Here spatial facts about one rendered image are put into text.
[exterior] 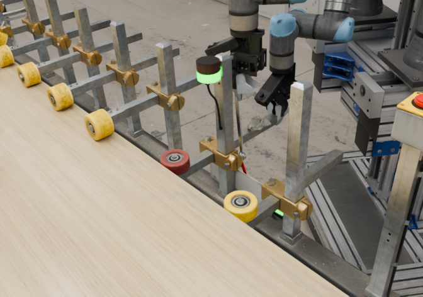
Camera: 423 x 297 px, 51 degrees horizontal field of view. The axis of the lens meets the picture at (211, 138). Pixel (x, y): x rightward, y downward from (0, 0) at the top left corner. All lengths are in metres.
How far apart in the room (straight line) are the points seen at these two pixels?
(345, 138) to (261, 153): 0.56
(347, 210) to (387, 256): 1.06
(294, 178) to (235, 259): 0.27
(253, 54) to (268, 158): 1.59
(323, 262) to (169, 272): 0.45
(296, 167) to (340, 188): 1.14
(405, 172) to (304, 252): 0.43
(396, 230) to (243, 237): 0.31
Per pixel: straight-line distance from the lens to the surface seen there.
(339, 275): 1.19
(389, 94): 1.38
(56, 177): 1.23
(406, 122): 0.82
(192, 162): 1.25
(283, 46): 1.33
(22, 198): 1.20
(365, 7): 1.80
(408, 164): 0.88
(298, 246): 1.23
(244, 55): 1.16
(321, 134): 2.93
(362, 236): 1.99
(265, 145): 2.81
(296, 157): 1.05
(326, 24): 1.38
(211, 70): 1.07
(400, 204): 0.94
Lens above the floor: 1.61
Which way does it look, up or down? 34 degrees down
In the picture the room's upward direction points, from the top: 3 degrees counter-clockwise
